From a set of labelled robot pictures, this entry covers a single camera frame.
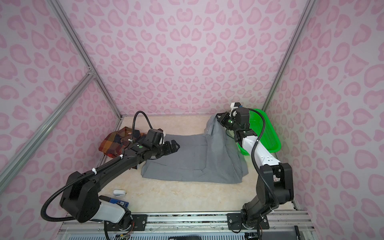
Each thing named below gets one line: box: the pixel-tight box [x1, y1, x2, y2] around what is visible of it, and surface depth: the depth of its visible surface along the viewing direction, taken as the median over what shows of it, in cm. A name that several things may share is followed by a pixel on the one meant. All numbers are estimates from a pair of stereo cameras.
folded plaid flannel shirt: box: [98, 126, 147, 159], surface depth 97 cm
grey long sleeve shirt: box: [141, 114, 249, 184], surface depth 90 cm
